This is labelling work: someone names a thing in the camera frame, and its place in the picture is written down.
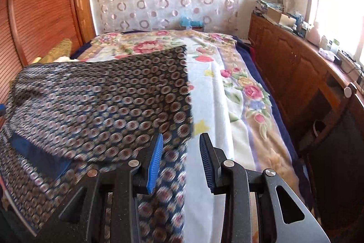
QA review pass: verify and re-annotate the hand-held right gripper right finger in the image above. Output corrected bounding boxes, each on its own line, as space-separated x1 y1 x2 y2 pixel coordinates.
199 133 332 243

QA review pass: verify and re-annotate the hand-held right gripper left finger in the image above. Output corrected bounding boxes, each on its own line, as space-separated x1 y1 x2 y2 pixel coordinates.
34 133 165 243

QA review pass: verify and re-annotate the navy patterned garment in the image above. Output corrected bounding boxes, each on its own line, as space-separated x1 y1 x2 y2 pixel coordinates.
0 45 195 243

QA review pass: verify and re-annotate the floral blanket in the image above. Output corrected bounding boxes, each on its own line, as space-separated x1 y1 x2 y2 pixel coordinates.
74 29 306 243

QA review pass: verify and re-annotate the gold brocade pillow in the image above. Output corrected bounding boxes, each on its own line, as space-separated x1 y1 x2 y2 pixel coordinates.
38 38 73 64

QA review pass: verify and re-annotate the wooden louvred wardrobe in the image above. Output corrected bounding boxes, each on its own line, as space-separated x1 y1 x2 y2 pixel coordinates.
0 0 97 130

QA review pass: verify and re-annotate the wooden chair with dark back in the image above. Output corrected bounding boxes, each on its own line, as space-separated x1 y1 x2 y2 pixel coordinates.
301 82 364 243

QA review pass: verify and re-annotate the long wooden cabinet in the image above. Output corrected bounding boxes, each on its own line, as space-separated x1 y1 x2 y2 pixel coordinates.
247 13 364 152

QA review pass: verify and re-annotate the white crumpled packet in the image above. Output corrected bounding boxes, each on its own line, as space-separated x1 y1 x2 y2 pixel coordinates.
318 48 337 61

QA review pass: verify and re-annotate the white box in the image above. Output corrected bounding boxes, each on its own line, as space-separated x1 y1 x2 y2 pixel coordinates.
280 14 298 30

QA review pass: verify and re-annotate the cardboard box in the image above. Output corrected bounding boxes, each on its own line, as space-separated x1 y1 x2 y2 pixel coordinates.
266 7 283 23

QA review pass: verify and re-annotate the white plastic bottle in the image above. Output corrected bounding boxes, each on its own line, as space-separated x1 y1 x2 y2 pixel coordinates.
308 21 322 44

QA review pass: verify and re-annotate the teal bag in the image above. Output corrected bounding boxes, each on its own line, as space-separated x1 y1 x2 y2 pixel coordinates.
287 11 306 30

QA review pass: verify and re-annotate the window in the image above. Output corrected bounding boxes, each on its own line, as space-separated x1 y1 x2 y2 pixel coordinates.
307 0 364 61

